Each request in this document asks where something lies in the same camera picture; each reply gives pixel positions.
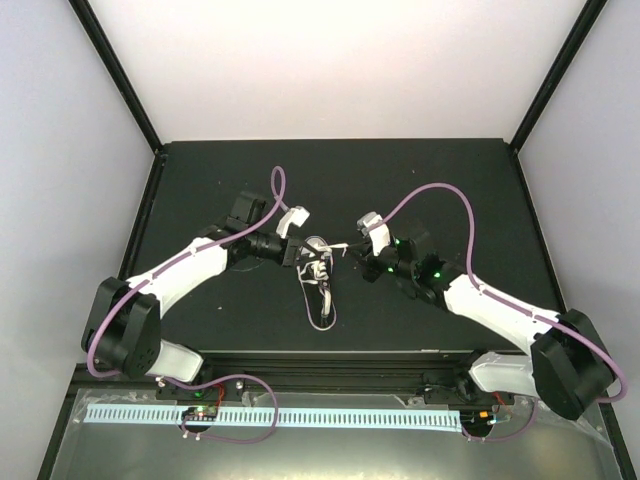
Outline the black aluminium mounting rail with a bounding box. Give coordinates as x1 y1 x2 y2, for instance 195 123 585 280
154 349 516 401

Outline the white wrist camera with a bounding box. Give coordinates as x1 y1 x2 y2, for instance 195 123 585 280
276 206 310 239
356 211 392 256

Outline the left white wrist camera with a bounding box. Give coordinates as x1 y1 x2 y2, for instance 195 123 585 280
276 206 310 239

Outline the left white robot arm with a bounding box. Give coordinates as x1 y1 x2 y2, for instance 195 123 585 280
82 192 329 399

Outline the black sneaker white sole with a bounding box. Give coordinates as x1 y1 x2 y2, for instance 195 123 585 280
294 235 341 331

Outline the left black frame post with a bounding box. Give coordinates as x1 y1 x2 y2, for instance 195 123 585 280
67 0 166 156

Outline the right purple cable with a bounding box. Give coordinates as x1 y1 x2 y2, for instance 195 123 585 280
382 183 629 404

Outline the right black frame post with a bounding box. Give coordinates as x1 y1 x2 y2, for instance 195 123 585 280
507 0 609 151

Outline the white shoelace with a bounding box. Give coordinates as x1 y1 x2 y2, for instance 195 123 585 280
296 237 348 287

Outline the small circuit board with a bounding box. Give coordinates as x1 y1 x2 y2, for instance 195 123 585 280
181 405 218 421
460 410 512 426

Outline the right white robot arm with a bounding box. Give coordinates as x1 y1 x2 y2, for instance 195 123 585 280
348 233 618 420

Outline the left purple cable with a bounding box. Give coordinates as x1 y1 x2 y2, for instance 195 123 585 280
86 166 291 379

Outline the black frame post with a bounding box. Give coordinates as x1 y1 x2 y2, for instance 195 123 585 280
507 0 609 151
67 0 166 156

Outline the purple cable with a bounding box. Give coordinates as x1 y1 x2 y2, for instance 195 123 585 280
86 166 291 379
382 183 629 404

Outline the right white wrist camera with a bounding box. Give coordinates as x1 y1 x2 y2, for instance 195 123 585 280
356 211 392 256

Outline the white slotted cable duct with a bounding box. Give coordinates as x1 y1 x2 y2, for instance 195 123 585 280
83 404 462 433

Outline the left small circuit board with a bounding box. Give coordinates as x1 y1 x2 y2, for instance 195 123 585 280
181 405 218 421

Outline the right small circuit board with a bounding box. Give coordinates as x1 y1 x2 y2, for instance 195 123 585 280
460 410 512 426

